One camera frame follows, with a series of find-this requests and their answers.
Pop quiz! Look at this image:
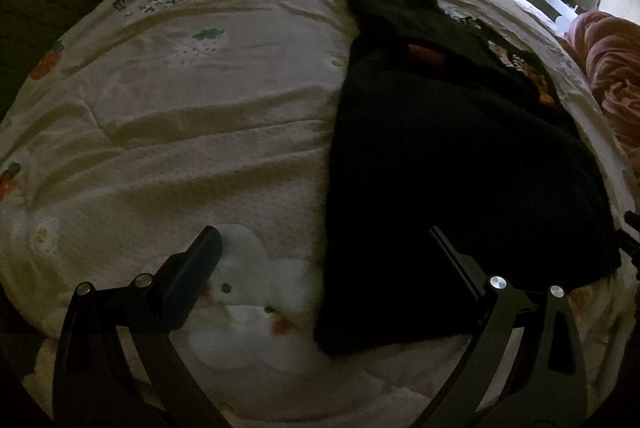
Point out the pink rumpled blanket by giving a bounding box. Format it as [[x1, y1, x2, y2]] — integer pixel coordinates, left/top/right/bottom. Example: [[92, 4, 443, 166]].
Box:
[[562, 10, 640, 159]]

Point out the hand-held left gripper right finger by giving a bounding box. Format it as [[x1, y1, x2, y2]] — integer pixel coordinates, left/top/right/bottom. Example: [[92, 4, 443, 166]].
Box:
[[425, 225, 588, 428]]

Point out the strawberry print bed quilt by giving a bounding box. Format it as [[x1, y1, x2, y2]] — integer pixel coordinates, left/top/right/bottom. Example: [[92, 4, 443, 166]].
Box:
[[0, 0, 640, 428]]

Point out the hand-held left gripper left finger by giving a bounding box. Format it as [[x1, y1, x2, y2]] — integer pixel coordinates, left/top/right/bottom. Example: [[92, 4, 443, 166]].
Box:
[[52, 225, 228, 428]]

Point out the black knit sweater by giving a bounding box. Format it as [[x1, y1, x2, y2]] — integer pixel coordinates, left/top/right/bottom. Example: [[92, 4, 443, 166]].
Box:
[[314, 0, 622, 356]]

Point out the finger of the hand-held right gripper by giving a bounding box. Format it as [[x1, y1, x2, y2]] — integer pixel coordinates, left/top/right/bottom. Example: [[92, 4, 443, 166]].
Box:
[[622, 210, 640, 279]]

